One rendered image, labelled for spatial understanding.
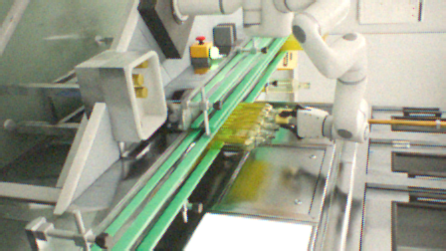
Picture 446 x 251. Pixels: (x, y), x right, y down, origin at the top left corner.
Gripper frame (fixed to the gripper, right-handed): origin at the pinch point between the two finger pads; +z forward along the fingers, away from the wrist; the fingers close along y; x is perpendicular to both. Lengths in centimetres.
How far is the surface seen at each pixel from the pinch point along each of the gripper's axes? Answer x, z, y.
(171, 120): 33.2, 23.0, 9.5
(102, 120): 57, 26, 19
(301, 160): 4.0, -7.5, -12.8
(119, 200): 69, 10, 5
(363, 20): -555, 147, -82
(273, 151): 2.0, 4.4, -12.7
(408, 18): -571, 86, -80
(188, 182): 44.1, 9.8, -4.1
